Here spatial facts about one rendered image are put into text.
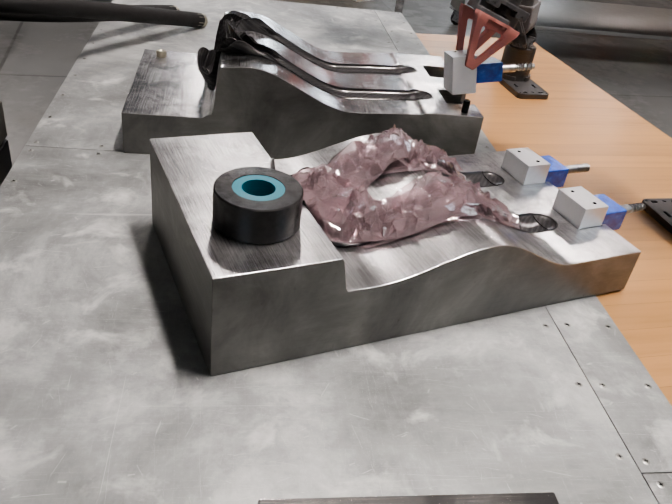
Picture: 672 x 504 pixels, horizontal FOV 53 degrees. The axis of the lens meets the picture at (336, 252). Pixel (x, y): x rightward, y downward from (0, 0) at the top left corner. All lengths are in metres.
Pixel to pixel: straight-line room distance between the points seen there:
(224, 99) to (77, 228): 0.26
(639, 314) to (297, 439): 0.44
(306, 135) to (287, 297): 0.41
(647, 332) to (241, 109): 0.57
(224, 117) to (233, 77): 0.06
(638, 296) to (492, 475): 0.36
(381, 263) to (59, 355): 0.31
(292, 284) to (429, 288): 0.15
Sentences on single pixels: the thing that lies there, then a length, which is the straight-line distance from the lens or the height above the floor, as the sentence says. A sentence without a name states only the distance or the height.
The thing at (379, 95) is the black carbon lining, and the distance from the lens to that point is 1.02.
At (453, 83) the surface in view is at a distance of 1.01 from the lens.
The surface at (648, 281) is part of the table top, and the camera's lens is 0.90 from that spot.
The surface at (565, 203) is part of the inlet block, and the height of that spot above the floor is 0.87.
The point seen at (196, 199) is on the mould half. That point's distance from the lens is 0.65.
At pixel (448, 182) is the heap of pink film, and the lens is 0.72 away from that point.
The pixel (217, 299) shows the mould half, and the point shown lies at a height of 0.89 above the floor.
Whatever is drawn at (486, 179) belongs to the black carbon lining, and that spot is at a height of 0.85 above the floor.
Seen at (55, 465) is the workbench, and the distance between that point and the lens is 0.57.
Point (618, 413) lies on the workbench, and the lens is 0.69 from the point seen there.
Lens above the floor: 1.24
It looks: 34 degrees down
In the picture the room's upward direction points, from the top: 8 degrees clockwise
